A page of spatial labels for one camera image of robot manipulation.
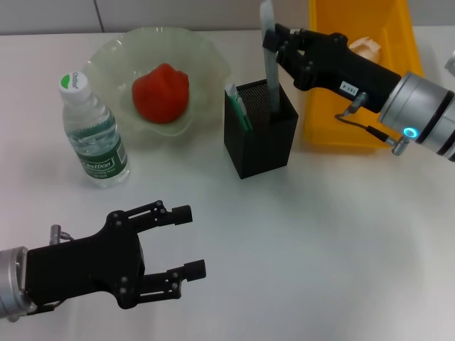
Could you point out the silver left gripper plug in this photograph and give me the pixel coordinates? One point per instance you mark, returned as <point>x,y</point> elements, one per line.
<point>57,234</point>

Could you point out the clear green-label water bottle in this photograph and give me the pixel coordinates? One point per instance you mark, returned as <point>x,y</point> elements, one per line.
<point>96,142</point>

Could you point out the green wavy glass fruit plate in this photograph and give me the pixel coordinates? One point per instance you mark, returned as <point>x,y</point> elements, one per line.
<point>206,71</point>

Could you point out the yellow plastic storage bin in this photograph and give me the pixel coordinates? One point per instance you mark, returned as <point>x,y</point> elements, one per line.
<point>327,117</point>

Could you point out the white paper ball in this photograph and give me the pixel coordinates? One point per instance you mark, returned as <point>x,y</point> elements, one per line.
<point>368,48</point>

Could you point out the green utility knife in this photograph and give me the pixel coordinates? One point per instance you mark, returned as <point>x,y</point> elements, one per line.
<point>240,106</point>

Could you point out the orange-red soft toy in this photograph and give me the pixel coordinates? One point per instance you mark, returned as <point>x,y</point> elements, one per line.
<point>160,92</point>

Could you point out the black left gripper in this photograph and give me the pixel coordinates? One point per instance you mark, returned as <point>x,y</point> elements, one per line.
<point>85,266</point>

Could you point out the silver glitter pen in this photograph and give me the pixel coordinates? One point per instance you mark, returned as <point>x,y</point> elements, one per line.
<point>272,81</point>

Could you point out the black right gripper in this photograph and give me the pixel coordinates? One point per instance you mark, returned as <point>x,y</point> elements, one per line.
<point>341,67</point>

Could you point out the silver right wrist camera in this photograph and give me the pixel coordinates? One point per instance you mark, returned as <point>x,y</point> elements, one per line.
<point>450,64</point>

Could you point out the black mesh pen holder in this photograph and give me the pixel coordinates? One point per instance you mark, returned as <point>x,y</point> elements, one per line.
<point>259,149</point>

